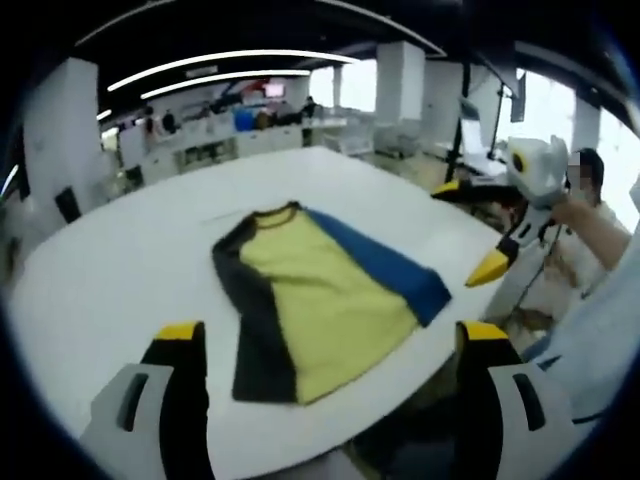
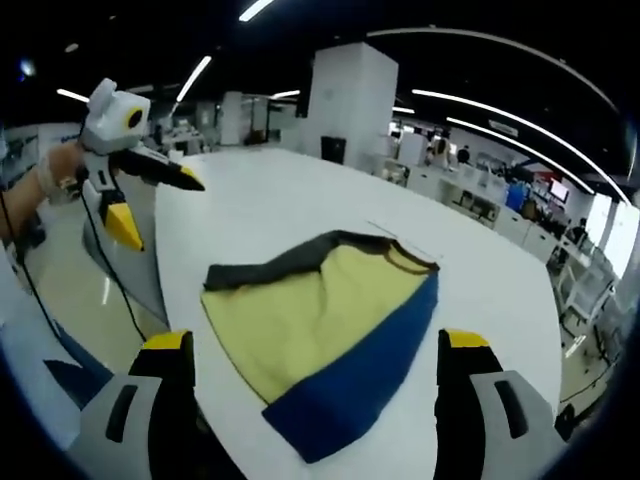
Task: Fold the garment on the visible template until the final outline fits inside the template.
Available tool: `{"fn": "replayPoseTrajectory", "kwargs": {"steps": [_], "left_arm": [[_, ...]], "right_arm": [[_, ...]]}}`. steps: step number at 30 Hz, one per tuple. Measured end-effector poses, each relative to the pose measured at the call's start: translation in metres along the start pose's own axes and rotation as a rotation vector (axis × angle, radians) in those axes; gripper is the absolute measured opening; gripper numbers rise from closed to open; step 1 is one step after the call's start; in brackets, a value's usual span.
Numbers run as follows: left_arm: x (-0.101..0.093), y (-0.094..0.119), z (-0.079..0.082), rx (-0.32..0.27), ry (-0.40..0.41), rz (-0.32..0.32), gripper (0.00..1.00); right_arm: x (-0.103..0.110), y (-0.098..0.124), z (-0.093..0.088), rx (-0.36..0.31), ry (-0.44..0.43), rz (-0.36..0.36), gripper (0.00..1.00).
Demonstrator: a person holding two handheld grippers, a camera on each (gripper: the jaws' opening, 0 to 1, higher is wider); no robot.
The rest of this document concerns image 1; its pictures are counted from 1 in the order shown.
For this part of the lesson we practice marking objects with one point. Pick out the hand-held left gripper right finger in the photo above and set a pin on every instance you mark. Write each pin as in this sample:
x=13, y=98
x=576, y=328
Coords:
x=485, y=360

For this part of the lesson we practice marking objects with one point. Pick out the black stand pole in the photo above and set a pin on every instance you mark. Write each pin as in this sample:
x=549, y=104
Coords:
x=457, y=125

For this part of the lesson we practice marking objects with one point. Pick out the blue storage bin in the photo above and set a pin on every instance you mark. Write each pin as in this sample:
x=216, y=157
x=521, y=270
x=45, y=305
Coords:
x=243, y=120

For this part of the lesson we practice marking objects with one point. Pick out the white cabinet row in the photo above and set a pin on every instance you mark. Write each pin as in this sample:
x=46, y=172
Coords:
x=260, y=140

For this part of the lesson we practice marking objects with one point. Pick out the ceiling light strip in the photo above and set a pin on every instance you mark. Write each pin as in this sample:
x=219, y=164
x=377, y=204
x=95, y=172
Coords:
x=225, y=59
x=225, y=77

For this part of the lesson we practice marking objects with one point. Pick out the wide white square pillar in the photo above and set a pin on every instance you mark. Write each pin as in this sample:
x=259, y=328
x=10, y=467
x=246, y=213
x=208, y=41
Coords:
x=60, y=135

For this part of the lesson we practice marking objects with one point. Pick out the black wall panel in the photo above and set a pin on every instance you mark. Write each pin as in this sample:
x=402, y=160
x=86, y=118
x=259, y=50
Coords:
x=67, y=205

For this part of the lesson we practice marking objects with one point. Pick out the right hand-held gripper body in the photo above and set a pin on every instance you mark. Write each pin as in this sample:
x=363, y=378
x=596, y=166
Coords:
x=542, y=170

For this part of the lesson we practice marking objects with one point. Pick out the black monitor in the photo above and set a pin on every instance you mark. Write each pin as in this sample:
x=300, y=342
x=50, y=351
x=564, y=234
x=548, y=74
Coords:
x=518, y=100

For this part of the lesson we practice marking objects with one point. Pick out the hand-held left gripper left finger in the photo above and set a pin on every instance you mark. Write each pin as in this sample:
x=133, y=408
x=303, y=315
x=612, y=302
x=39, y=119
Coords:
x=180, y=360

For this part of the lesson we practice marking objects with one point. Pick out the yellow blue grey garment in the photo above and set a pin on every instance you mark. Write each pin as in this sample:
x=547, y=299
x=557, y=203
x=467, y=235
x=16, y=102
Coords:
x=310, y=300

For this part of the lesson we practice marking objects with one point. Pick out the white tilted board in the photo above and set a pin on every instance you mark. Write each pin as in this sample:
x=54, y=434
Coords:
x=475, y=130

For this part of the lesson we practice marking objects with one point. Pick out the white desk black legs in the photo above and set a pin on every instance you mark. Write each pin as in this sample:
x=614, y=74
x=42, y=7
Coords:
x=480, y=167

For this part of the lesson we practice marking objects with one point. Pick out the person in white clothing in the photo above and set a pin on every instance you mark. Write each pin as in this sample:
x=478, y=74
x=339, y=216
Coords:
x=600, y=350

